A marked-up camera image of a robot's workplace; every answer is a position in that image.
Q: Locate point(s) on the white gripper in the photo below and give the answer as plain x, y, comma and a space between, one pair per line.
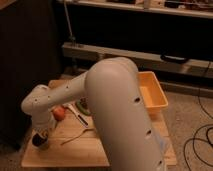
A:
45, 130

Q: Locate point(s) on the dark metal cup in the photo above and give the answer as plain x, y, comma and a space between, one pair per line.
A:
39, 142

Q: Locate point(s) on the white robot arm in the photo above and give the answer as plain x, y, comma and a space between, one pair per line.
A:
111, 88

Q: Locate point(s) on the orange fruit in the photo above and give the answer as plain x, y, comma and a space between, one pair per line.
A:
59, 113

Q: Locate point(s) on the wooden table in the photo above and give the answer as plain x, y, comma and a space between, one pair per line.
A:
87, 150

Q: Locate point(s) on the white dish brush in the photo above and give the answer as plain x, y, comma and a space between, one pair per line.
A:
77, 115

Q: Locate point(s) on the green scrub brush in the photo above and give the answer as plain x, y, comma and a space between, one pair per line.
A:
82, 107

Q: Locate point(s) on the wooden spoon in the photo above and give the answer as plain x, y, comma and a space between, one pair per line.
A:
77, 136

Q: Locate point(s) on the yellow plastic bin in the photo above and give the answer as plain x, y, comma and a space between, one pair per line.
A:
153, 94

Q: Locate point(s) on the grey metal rail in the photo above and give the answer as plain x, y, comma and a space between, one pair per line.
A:
146, 60

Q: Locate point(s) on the black handle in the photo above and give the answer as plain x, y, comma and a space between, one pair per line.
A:
177, 60

